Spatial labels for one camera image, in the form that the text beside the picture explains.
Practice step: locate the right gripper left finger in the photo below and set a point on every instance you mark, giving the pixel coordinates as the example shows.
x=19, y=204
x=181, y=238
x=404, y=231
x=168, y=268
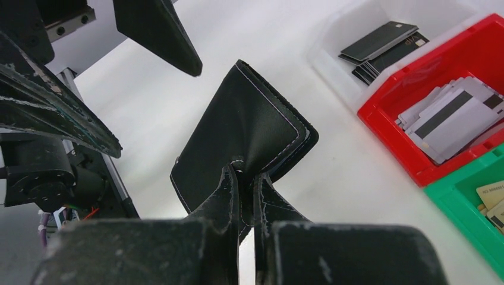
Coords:
x=214, y=236

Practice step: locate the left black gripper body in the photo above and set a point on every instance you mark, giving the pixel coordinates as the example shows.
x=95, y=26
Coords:
x=37, y=24

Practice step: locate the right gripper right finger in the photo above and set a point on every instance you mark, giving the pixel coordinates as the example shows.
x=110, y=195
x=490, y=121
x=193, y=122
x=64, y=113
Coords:
x=268, y=207

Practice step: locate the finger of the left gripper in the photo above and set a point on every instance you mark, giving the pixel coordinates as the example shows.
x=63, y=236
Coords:
x=155, y=25
x=34, y=100

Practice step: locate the black leather card holder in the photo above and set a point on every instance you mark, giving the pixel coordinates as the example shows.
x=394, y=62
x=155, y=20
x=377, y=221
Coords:
x=249, y=125

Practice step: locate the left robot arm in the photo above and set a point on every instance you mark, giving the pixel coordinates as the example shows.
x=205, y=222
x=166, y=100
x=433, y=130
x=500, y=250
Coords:
x=55, y=152

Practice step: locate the black card stack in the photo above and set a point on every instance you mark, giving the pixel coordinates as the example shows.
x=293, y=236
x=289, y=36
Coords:
x=384, y=46

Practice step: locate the white card stack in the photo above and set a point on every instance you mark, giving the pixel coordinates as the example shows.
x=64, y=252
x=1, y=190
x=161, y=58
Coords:
x=450, y=117

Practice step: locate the gold card stack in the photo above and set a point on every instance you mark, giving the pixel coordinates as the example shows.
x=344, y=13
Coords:
x=491, y=196

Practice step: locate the green plastic bin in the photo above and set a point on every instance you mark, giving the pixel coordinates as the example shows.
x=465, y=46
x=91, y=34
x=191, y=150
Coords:
x=456, y=197

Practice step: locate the clear plastic bin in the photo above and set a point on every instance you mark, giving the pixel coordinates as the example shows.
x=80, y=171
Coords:
x=436, y=20

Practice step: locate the red plastic bin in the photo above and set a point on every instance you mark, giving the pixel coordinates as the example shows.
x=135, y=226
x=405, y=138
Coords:
x=476, y=52

